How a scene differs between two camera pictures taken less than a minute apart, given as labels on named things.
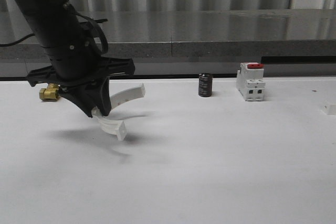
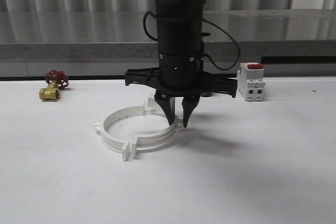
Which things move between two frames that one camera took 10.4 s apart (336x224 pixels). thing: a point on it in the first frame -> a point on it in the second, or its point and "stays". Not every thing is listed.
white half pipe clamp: [328, 108] -> [152, 141]
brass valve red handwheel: [50, 93] stays
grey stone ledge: [190, 42] stays
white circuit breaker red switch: [250, 81] stays
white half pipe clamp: [107, 123] -> [117, 145]
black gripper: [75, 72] -> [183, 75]
